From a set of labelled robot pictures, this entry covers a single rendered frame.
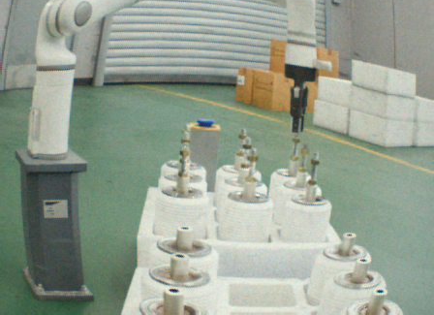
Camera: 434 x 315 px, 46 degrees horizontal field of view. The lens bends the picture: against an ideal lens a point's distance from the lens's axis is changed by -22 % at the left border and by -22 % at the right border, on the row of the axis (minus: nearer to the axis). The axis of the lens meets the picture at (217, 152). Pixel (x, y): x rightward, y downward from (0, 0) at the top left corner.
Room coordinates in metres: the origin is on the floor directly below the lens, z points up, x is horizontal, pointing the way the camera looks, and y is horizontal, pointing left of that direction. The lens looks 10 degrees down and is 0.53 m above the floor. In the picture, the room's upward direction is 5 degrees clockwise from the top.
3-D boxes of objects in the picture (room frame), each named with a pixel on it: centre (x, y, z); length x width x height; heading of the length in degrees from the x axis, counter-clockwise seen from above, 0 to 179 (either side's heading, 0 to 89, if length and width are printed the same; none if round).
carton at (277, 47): (5.17, -0.55, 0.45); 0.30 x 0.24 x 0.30; 33
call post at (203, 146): (1.52, 0.03, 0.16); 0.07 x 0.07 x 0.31; 3
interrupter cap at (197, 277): (0.68, 0.03, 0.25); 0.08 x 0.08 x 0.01
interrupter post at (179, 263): (0.68, 0.03, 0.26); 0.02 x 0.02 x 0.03
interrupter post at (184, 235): (0.80, 0.03, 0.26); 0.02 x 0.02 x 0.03
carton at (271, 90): (5.09, -0.42, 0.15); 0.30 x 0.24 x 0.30; 30
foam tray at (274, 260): (1.23, -0.06, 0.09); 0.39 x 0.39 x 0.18; 3
